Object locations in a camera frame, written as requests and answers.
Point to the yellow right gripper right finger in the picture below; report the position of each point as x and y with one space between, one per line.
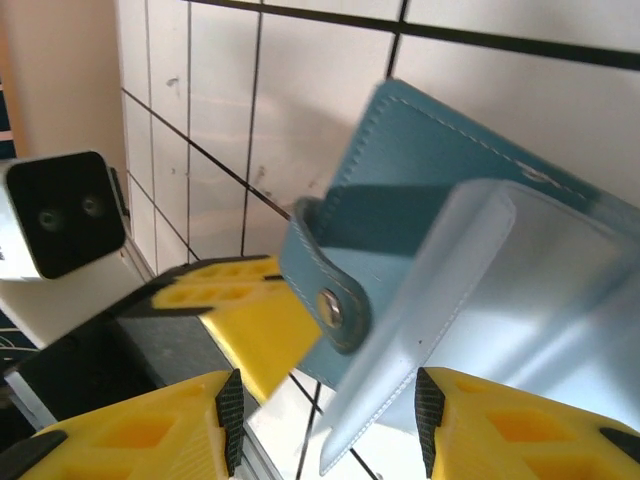
525 430

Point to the aluminium table side rail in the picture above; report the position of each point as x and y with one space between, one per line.
140 260

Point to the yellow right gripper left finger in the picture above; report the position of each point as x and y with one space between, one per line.
150 435

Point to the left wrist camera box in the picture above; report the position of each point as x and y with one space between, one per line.
60 215

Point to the white left camera bracket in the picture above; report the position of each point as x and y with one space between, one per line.
45 305

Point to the blue leather card holder wallet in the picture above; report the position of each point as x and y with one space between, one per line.
425 160

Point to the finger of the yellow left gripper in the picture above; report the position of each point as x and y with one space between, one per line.
230 267
265 340

